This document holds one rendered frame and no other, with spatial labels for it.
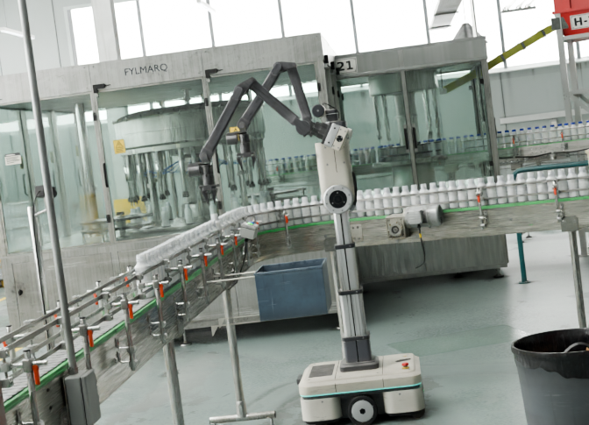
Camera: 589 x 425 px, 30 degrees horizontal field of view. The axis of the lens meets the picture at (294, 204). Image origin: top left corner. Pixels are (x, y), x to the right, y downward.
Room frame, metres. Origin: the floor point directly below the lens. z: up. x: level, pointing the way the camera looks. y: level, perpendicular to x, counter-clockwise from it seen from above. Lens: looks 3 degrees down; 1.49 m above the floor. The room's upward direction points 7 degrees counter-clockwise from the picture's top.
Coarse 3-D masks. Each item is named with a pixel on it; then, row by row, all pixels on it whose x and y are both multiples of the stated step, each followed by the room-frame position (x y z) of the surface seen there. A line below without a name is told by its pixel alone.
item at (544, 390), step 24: (528, 336) 4.28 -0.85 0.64; (552, 336) 4.32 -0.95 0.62; (576, 336) 4.31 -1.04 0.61; (528, 360) 4.00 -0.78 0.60; (552, 360) 3.92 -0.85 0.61; (576, 360) 3.89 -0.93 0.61; (528, 384) 4.04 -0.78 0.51; (552, 384) 3.94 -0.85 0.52; (576, 384) 3.91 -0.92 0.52; (528, 408) 4.07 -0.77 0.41; (552, 408) 3.95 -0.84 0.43; (576, 408) 3.91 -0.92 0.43
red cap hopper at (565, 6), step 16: (560, 0) 11.24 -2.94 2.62; (576, 0) 11.18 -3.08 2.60; (560, 16) 11.25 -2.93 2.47; (576, 16) 11.20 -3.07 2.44; (560, 32) 11.25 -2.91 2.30; (576, 32) 11.25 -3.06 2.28; (560, 48) 11.26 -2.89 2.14; (560, 64) 11.26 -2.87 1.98; (576, 80) 11.80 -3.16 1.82; (576, 96) 11.80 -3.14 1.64; (576, 112) 11.81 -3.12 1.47; (576, 160) 11.24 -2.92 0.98
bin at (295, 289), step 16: (256, 272) 4.97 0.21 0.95; (272, 272) 4.91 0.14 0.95; (288, 272) 4.91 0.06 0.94; (304, 272) 4.90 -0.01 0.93; (320, 272) 4.89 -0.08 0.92; (256, 288) 4.92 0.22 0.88; (272, 288) 4.92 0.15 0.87; (288, 288) 4.91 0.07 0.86; (304, 288) 4.90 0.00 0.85; (320, 288) 4.90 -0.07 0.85; (272, 304) 4.92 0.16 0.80; (288, 304) 4.91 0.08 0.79; (304, 304) 4.90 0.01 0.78; (320, 304) 4.90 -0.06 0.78; (272, 320) 4.97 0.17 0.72
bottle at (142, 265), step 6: (138, 258) 4.08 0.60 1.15; (144, 258) 4.09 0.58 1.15; (138, 264) 4.08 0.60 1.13; (144, 264) 4.08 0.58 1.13; (138, 270) 4.07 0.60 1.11; (144, 270) 4.07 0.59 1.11; (144, 276) 4.07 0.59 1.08; (150, 276) 4.08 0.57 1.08; (138, 282) 4.08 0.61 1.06; (150, 282) 4.08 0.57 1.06; (144, 288) 4.07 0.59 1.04; (150, 294) 4.08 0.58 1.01
